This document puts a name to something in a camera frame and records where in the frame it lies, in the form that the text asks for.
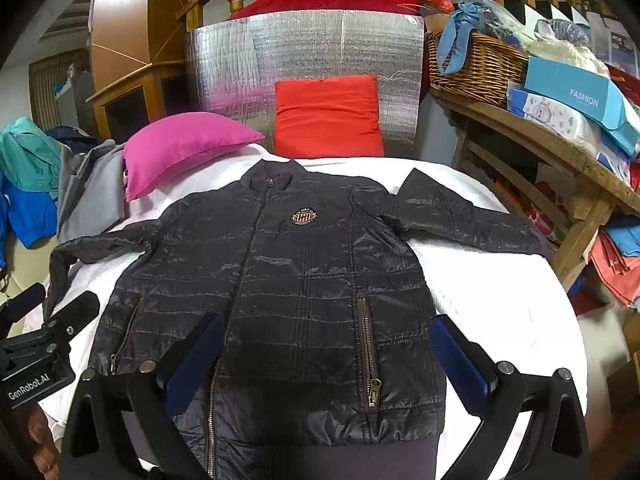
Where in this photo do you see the black quilted jacket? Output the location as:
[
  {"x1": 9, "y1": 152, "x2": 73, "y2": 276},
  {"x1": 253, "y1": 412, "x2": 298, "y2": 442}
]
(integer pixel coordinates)
[{"x1": 43, "y1": 160, "x2": 541, "y2": 479}]

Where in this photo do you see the person's left hand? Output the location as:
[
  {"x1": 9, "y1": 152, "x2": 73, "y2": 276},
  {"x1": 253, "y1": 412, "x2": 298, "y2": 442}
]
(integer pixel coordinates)
[{"x1": 26, "y1": 404, "x2": 60, "y2": 480}]

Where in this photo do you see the blue jacket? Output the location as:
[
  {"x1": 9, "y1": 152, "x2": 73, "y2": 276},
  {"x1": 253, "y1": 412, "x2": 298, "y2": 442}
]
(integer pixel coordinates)
[{"x1": 1, "y1": 176, "x2": 58, "y2": 269}]

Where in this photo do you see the grey garment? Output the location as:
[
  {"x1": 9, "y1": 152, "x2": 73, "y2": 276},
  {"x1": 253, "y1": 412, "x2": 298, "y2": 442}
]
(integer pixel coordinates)
[{"x1": 56, "y1": 139, "x2": 125, "y2": 243}]

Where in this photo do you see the white bed blanket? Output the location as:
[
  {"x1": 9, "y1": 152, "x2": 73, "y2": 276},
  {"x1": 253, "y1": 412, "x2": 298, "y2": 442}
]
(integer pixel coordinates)
[{"x1": 54, "y1": 144, "x2": 588, "y2": 479}]

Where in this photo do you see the teal shirt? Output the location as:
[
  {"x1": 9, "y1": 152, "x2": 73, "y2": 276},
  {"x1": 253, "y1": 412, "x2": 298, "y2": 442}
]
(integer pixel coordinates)
[{"x1": 0, "y1": 116, "x2": 63, "y2": 202}]

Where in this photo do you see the pink pillow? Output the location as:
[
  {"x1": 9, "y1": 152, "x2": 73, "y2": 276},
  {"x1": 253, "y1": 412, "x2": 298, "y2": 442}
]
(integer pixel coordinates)
[{"x1": 124, "y1": 112, "x2": 264, "y2": 202}]

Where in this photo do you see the wooden shelf table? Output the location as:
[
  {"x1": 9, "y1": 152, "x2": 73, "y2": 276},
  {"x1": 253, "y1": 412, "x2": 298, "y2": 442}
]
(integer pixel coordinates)
[{"x1": 431, "y1": 90, "x2": 639, "y2": 289}]

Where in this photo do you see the wooden cabinet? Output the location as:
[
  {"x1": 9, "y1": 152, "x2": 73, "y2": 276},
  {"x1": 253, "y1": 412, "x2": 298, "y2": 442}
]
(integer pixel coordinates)
[{"x1": 88, "y1": 0, "x2": 190, "y2": 143}]

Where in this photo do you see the silver foil insulation panel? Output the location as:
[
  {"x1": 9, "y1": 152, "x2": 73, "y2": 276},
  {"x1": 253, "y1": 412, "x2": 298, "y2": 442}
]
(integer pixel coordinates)
[{"x1": 186, "y1": 10, "x2": 424, "y2": 157}]

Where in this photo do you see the patterned white package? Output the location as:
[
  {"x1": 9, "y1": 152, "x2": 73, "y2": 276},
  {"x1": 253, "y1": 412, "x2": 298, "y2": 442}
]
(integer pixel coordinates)
[{"x1": 506, "y1": 82, "x2": 601, "y2": 157}]

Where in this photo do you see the red pillow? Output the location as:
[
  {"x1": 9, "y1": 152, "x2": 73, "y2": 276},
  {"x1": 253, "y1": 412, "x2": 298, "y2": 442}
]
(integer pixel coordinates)
[{"x1": 272, "y1": 75, "x2": 384, "y2": 159}]

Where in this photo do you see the blue fashion box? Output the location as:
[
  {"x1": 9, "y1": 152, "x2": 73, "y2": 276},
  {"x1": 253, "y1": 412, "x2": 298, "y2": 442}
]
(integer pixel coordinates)
[{"x1": 524, "y1": 56, "x2": 639, "y2": 158}]

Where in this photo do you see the wicker basket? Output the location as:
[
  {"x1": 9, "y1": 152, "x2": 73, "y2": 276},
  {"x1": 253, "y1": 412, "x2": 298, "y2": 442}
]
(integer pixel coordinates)
[{"x1": 426, "y1": 32, "x2": 528, "y2": 108}]

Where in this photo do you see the blue cloth in basket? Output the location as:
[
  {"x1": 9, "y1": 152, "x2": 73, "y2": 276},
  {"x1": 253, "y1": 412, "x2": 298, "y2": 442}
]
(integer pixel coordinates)
[{"x1": 436, "y1": 1, "x2": 501, "y2": 75}]

